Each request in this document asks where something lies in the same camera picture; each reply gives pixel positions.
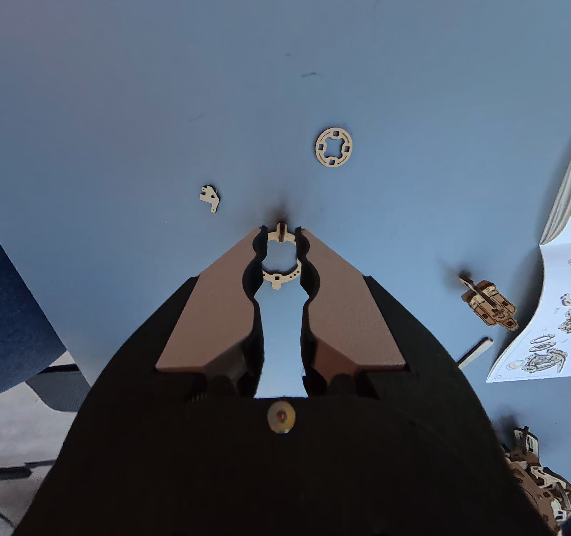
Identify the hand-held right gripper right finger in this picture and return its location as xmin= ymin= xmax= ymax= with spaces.
xmin=294 ymin=227 xmax=407 ymax=397

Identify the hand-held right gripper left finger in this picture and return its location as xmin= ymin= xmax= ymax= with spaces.
xmin=156 ymin=227 xmax=268 ymax=397

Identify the notched wooden ring part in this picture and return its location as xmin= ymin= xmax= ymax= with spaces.
xmin=262 ymin=221 xmax=302 ymax=290

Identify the large wooden mechanical model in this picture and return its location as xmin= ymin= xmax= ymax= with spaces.
xmin=501 ymin=426 xmax=571 ymax=536

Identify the small angular wooden piece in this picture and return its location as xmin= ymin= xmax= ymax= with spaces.
xmin=199 ymin=184 xmax=221 ymax=214

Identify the small wooden sub-assembly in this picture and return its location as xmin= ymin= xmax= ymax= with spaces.
xmin=459 ymin=275 xmax=519 ymax=332

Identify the round wooden disc cross cut-out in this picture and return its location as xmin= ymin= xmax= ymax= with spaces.
xmin=315 ymin=127 xmax=353 ymax=168

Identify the white instruction booklet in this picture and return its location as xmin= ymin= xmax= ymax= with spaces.
xmin=486 ymin=183 xmax=571 ymax=383

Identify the black chair base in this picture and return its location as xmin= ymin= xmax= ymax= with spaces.
xmin=0 ymin=459 xmax=57 ymax=481

